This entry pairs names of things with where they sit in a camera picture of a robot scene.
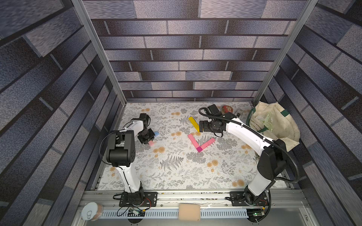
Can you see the pink block one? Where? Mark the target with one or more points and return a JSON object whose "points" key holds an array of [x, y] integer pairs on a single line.
{"points": [[211, 141]]}

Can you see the aluminium rail base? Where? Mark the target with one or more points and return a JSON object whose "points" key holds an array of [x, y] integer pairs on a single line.
{"points": [[289, 207]]}

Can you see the round red lid tin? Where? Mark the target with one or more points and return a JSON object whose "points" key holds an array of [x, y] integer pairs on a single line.
{"points": [[226, 109]]}

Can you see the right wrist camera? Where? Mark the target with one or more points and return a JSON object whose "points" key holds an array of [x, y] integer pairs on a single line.
{"points": [[214, 110]]}

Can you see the floral table mat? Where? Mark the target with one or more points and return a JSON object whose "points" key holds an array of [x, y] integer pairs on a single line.
{"points": [[174, 163]]}

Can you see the small white box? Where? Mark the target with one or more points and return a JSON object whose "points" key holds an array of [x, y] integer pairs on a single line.
{"points": [[239, 114]]}

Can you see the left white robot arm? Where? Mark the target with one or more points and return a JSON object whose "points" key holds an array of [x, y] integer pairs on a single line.
{"points": [[121, 153]]}

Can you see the beige sponge pad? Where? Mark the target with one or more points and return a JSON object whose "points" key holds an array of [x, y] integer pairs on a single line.
{"points": [[189, 212]]}

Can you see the magenta small cube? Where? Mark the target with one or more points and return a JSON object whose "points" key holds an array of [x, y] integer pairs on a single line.
{"points": [[199, 149]]}

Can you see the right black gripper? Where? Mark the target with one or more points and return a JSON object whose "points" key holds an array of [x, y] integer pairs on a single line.
{"points": [[203, 125]]}

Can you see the pink block five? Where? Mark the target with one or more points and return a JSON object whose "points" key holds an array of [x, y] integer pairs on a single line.
{"points": [[191, 138]]}

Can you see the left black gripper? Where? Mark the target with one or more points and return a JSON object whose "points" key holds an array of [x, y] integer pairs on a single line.
{"points": [[146, 141]]}

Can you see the yellow block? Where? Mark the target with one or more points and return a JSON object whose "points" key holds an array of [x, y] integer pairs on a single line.
{"points": [[193, 121], [197, 128]]}

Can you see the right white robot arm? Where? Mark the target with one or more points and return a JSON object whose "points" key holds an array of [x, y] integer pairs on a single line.
{"points": [[273, 156]]}

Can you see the cream tote bag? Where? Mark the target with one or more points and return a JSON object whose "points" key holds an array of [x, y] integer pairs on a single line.
{"points": [[275, 122]]}

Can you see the pink block two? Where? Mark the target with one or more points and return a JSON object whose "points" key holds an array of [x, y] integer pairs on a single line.
{"points": [[204, 146]]}

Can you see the pink block three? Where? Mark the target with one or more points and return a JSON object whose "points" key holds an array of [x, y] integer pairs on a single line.
{"points": [[195, 144]]}

